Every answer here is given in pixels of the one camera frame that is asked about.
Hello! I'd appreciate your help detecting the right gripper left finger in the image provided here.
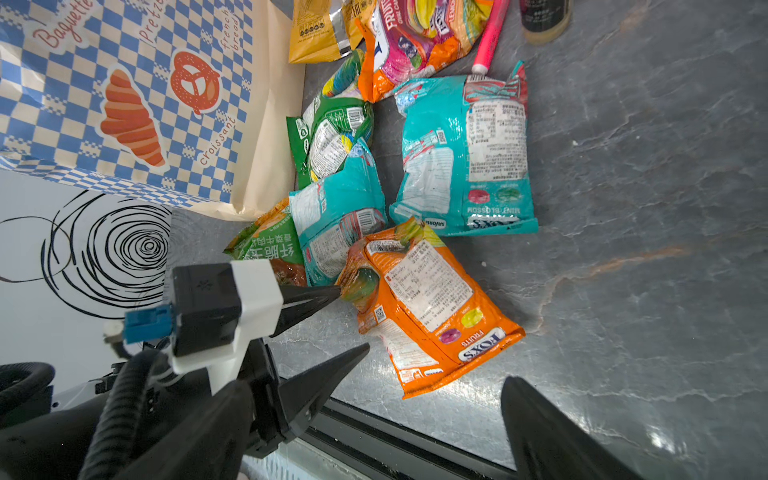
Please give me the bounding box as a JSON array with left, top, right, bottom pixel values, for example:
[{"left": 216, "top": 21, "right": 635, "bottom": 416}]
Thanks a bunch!
[{"left": 117, "top": 380, "right": 254, "bottom": 480}]

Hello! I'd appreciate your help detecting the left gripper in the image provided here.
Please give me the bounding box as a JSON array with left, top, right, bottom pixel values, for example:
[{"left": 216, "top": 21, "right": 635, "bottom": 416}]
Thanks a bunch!
[{"left": 143, "top": 284, "right": 371, "bottom": 460}]

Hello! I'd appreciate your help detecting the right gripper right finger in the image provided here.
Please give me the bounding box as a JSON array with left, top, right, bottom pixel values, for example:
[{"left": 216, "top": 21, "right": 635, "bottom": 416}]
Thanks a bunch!
[{"left": 500, "top": 377, "right": 639, "bottom": 480}]

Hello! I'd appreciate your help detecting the green red snack bag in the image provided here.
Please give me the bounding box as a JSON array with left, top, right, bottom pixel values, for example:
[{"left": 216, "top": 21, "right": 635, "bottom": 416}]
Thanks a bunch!
[{"left": 224, "top": 197, "right": 308, "bottom": 287}]

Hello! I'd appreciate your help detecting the orange Fox's snack bag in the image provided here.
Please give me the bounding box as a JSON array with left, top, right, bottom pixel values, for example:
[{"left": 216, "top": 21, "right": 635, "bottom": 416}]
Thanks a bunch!
[{"left": 337, "top": 218, "right": 525, "bottom": 398}]

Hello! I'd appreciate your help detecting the green white snack bag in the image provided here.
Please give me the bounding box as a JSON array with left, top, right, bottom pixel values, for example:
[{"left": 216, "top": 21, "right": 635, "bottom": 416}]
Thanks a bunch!
[{"left": 286, "top": 50, "right": 374, "bottom": 189}]

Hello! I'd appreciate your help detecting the teal mint snack bag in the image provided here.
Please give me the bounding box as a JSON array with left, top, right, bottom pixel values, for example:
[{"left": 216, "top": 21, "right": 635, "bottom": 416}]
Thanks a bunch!
[{"left": 389, "top": 62, "right": 539, "bottom": 237}]

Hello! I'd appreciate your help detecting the blue checkered paper bag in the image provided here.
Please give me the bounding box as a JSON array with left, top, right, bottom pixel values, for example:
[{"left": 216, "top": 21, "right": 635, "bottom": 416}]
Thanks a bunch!
[{"left": 1, "top": 1, "right": 305, "bottom": 221}]

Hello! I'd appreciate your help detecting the yellow snack bag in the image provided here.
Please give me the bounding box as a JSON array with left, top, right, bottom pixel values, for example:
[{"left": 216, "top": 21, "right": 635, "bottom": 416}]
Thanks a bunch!
[{"left": 289, "top": 0, "right": 376, "bottom": 64}]

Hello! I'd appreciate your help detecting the orange snack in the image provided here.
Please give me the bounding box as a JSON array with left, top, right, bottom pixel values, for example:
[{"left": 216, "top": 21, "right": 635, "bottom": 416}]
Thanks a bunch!
[{"left": 355, "top": 0, "right": 494, "bottom": 103}]

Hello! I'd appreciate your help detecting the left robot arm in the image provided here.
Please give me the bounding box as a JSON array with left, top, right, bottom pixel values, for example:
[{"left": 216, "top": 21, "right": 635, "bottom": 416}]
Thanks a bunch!
[{"left": 1, "top": 279, "right": 369, "bottom": 479}]

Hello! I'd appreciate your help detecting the pink marker pen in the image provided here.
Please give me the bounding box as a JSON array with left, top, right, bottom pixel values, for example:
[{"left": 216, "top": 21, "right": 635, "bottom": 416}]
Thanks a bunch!
[{"left": 471, "top": 0, "right": 511, "bottom": 77}]

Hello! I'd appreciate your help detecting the small dark spice bottle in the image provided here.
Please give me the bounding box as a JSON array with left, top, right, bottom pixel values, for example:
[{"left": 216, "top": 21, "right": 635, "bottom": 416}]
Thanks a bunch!
[{"left": 519, "top": 0, "right": 573, "bottom": 45}]

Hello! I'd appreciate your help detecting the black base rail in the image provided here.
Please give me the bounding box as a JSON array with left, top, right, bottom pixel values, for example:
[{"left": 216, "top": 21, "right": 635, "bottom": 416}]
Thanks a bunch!
[{"left": 301, "top": 399, "right": 518, "bottom": 480}]

